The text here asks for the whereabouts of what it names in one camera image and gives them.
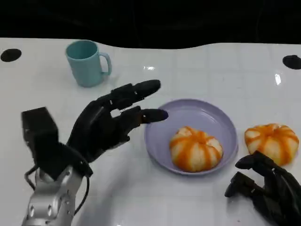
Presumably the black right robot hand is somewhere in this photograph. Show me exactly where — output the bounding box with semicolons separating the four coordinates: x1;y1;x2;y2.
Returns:
224;150;301;226

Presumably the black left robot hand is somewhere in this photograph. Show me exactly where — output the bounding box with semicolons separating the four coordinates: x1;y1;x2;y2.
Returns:
67;79;169;163

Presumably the orange white toy bread roll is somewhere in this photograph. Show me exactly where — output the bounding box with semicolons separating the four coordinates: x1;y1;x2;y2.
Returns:
169;126;223;172
244;123;300;166

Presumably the pale green mug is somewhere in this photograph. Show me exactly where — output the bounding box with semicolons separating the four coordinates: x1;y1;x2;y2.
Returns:
65;40;112;88

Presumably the lilac plate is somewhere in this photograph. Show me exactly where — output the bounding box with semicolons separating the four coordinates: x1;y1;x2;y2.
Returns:
143;98;238;176

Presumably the black round table grommet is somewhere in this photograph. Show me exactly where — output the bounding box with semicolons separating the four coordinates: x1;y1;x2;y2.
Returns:
0;48;22;63
282;55;301;70

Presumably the black backdrop cloth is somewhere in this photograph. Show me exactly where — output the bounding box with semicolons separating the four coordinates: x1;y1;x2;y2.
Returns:
0;0;301;50

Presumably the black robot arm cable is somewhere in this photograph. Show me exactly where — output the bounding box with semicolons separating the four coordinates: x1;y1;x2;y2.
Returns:
74;175;91;212
24;164;38;191

